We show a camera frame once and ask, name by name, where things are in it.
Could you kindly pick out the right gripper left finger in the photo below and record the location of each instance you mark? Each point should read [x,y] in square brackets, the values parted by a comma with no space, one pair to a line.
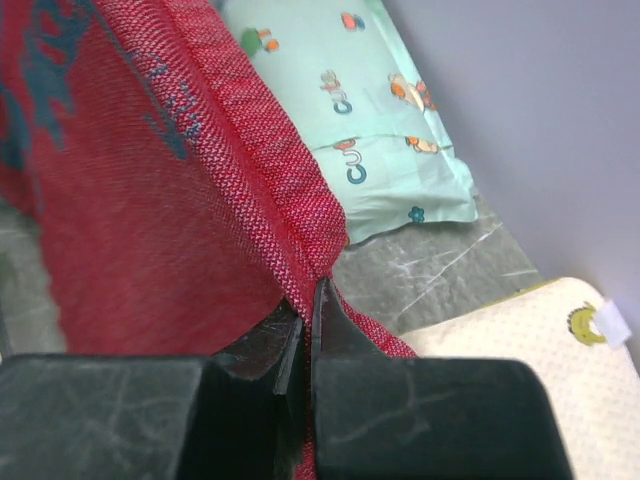
[238,414]

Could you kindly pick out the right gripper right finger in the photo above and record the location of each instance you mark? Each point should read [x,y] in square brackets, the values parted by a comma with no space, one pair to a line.
[381,417]

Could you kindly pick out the cream yellow foam pillow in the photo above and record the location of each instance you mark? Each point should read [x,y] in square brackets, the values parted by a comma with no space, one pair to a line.
[561,330]

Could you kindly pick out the red patterned pillowcase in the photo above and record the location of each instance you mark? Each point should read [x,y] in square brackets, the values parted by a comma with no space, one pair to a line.
[177,207]

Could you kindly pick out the mint green cartoon pillow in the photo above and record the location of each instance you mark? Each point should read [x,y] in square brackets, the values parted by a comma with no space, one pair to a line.
[344,76]

